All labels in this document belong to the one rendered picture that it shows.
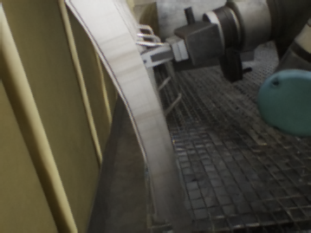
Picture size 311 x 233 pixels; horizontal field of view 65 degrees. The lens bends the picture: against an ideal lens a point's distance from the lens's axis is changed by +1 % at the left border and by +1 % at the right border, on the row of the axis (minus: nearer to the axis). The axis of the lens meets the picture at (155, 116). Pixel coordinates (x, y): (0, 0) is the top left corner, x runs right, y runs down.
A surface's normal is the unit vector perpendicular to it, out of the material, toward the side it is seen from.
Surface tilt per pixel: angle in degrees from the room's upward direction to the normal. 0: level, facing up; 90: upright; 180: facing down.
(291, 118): 95
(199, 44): 90
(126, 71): 90
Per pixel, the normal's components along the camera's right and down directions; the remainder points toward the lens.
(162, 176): 0.07, 0.39
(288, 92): -0.60, 0.45
